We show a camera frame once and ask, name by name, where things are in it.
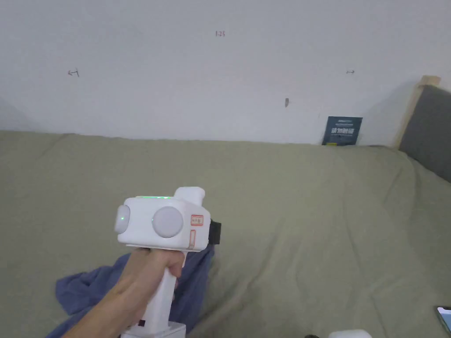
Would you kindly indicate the dark blue sign card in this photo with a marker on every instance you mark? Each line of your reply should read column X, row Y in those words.
column 342, row 131

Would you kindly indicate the person's left hand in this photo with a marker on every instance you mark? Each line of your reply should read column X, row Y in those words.
column 148, row 278

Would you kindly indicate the grey padded headboard, wooden frame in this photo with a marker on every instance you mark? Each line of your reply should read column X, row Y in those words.
column 428, row 130

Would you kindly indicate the bed with pale green sheet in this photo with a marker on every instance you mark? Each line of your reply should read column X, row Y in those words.
column 299, row 229

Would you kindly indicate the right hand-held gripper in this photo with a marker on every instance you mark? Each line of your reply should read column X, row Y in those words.
column 350, row 333

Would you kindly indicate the person's left forearm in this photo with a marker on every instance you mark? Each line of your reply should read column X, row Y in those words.
column 97, row 320

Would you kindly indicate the smartphone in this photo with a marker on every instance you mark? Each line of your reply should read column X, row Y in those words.
column 444, row 318

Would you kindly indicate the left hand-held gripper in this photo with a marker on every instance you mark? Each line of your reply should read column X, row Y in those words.
column 160, row 218

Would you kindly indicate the dark blue garment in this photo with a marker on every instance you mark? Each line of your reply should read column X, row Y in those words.
column 88, row 285

